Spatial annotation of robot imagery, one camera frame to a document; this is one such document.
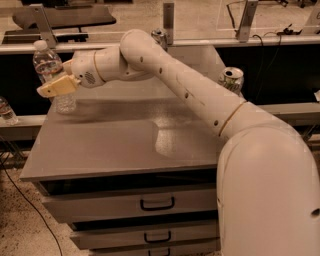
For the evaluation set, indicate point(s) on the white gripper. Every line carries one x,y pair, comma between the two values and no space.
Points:
84,71

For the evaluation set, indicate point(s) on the clear plastic water bottle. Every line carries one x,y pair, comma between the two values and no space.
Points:
48,65

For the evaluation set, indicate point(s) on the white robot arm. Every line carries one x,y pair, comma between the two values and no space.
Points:
268,190

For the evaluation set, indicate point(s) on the crushed blue soda can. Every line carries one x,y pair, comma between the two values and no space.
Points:
160,36

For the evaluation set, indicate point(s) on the grey drawer cabinet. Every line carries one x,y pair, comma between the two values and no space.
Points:
125,142

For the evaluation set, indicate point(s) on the green white soda can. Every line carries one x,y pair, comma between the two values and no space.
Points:
232,78

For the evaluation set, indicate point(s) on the left metal bracket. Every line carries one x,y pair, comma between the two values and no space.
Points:
43,24

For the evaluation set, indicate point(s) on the metal bracket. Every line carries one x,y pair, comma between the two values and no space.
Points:
43,24
168,20
243,32

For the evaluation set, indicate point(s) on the middle metal bracket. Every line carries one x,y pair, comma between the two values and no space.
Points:
168,20

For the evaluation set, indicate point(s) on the top drawer black handle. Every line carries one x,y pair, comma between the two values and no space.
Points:
157,205

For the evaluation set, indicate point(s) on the drawer black handle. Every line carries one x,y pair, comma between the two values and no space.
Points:
157,205
159,252
160,237

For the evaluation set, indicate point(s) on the right metal bracket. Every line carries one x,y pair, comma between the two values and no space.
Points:
243,32

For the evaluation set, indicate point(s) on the middle drawer black handle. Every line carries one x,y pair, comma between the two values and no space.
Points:
160,237

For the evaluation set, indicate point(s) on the bottom drawer black handle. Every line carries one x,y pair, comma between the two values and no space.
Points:
159,252

